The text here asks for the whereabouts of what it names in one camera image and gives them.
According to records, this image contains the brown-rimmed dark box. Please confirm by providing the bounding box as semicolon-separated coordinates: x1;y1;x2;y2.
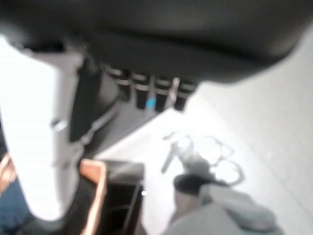
79;158;145;235

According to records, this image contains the dark right robot hand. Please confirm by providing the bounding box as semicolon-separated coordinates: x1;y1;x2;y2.
0;0;313;144

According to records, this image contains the dark round cup-shaped part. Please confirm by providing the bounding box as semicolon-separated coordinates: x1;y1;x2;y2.
173;173;216;198

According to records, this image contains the bunch of keys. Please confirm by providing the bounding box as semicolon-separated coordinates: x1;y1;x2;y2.
160;131;245;186

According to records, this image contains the dark blue cloth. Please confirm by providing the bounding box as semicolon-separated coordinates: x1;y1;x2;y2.
0;180;34;235

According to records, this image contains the brown striped basket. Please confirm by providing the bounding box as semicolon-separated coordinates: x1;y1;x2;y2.
0;153;17;184

